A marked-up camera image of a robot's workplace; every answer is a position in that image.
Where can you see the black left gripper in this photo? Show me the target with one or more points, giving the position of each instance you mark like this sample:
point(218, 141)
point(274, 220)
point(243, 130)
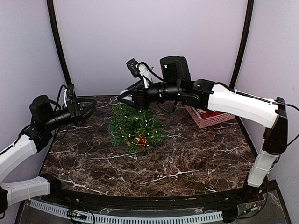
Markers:
point(81, 110)

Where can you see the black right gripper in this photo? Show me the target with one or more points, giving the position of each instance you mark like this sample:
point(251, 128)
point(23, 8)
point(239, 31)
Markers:
point(138, 95)

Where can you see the small green christmas tree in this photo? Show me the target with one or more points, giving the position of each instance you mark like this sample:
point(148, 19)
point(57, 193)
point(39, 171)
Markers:
point(126, 123)

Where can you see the red gold drum ornament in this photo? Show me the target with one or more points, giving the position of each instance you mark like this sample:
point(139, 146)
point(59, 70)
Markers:
point(140, 141)

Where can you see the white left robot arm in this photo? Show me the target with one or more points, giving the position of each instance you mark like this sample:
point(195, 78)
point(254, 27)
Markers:
point(11, 157)

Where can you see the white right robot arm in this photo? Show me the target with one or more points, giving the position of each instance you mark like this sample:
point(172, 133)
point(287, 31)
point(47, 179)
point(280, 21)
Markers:
point(270, 113)

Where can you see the pink plastic basket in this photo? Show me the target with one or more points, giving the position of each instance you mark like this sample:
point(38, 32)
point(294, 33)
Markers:
point(208, 118)

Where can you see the red ornaments in basket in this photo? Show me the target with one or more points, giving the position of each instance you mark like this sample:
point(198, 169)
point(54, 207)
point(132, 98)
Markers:
point(209, 114)

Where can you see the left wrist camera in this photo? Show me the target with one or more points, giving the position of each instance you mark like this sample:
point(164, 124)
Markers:
point(69, 95)

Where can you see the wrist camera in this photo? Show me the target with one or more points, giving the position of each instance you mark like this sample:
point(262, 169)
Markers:
point(141, 71)
point(69, 95)

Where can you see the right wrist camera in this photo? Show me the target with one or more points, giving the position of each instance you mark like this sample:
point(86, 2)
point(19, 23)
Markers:
point(141, 71)

